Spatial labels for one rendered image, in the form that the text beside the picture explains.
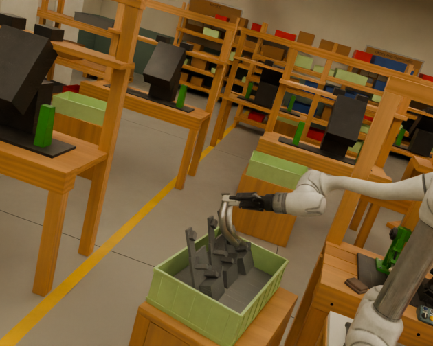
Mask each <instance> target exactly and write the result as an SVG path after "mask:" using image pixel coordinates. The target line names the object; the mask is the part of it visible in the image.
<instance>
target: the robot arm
mask: <svg viewBox="0 0 433 346"><path fill-rule="evenodd" d="M336 189H346V190H349V191H352V192H356V193H358V194H362V195H365V196H369V197H372V198H377V199H382V200H415V201H422V203H421V206H420V208H419V218H420V219H419V221H418V223H417V225H416V227H415V228H414V231H413V232H412V234H411V236H410V238H409V240H408V241H407V243H406V245H405V246H404V248H403V250H402V252H401V254H400V256H399V258H398V260H397V261H396V263H395V265H394V266H393V268H392V270H391V272H390V274H389V276H388V278H387V280H386V281H385V283H384V285H378V286H374V287H372V288H371V289H370V290H368V291H367V292H366V293H365V295H364V296H363V298H362V300H361V302H360V304H359V307H358V309H357V311H356V314H355V318H354V320H353V322H352V323H350V322H346V323H345V328H346V338H345V343H344V345H343V346H395V345H396V344H397V341H398V340H399V337H400V335H401V333H402V331H403V321H402V319H401V317H402V315H403V313H404V312H405V310H406V308H407V306H408V305H409V303H410V302H411V300H412V298H413V296H414V294H415V293H416V291H417V290H418V288H419V286H420V285H421V282H422V281H423V279H424V278H425V276H426V274H427V273H428V271H429V269H430V267H431V266H432V264H433V172H430V173H427V174H421V175H418V176H415V177H412V178H409V179H406V180H403V181H399V182H396V183H375V182H371V181H365V180H361V179H357V178H351V177H346V176H327V175H326V174H325V173H321V172H319V171H317V170H309V171H307V172H305V173H304V174H303V175H302V176H301V178H300V180H299V181H298V183H297V185H296V189H295V190H294V191H292V193H287V192H285V193H282V192H276V193H275V194H266V195H265V196H259V195H258V194H257V192H245V193H237V194H236V196H232V195H223V197H222V201H226V202H229V204H228V206H239V208H241V207H242V209H248V210H256V211H263V210H264V209H265V211H274V212H275V213H276V214H291V215H293V216H300V217H314V216H320V215H322V214H323V213H324V212H325V209H326V198H325V196H328V195H329V193H330V192H331V191H333V190H336Z"/></svg>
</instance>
